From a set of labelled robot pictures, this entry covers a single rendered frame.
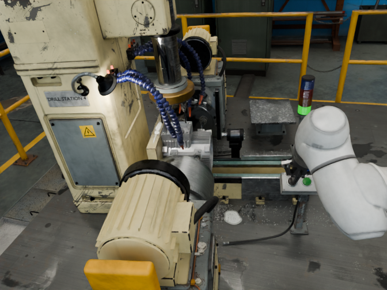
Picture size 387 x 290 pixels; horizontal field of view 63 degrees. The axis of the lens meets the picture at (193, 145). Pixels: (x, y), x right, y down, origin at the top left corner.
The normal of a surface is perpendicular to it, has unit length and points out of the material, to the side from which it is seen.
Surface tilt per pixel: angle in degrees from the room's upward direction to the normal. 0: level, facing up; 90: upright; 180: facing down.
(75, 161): 90
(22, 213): 0
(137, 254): 90
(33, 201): 0
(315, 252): 0
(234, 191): 90
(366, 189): 35
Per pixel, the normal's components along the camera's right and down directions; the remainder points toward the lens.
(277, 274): -0.09, -0.81
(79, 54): -0.11, 0.58
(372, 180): -0.15, -0.40
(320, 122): -0.36, -0.34
